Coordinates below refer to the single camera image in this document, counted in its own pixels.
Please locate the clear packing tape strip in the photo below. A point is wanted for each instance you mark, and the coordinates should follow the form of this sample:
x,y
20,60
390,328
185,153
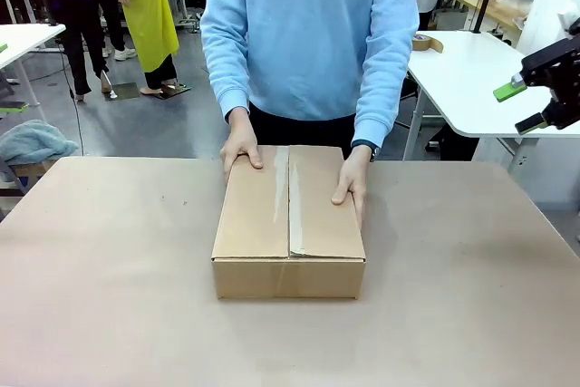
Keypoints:
x,y
295,206

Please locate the wooden background table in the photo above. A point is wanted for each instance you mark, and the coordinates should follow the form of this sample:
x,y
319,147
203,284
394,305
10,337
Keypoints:
x,y
494,11

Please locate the small white side table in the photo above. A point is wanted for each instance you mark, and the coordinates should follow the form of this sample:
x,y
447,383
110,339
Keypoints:
x,y
22,42

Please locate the light blue towel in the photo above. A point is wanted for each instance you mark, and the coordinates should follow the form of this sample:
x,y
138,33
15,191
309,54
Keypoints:
x,y
34,142

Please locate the brown packing tape roll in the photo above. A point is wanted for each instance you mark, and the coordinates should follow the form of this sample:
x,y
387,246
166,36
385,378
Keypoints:
x,y
428,42

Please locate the cardboard box with blue print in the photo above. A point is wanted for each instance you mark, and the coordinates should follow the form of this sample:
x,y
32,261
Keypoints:
x,y
31,171

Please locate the person in light blue sweater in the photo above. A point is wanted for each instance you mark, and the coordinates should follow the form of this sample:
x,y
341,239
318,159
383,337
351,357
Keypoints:
x,y
308,33

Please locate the white table frame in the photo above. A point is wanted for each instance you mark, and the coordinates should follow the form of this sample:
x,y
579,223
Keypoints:
x,y
462,88

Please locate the person's left hand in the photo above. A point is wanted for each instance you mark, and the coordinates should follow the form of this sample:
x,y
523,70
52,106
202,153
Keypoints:
x,y
353,178

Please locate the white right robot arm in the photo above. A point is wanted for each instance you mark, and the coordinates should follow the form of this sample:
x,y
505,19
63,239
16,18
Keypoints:
x,y
546,29

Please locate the person's left forearm blue sleeve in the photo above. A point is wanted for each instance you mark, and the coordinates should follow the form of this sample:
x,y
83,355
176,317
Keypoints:
x,y
385,88

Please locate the person in black clothes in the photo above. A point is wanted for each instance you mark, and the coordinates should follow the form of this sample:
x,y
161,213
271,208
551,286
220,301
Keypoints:
x,y
77,6

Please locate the person in yellow apron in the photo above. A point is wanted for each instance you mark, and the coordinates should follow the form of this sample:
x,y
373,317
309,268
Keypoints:
x,y
149,24

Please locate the person's right hand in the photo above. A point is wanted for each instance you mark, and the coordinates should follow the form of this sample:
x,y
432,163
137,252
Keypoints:
x,y
240,142

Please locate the dark wristwatch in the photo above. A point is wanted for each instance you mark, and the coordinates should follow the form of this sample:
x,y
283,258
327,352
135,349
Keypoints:
x,y
373,153

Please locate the flat floor scale plate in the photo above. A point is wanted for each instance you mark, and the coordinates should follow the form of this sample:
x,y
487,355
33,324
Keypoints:
x,y
123,90
174,89

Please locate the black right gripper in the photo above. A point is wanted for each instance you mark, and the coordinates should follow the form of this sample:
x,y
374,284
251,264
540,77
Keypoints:
x,y
562,74

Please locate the person's right forearm blue sleeve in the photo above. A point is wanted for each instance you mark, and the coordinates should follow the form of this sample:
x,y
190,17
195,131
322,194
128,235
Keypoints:
x,y
226,70

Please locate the brown cardboard shipping box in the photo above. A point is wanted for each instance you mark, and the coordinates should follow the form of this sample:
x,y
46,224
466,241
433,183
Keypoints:
x,y
290,224

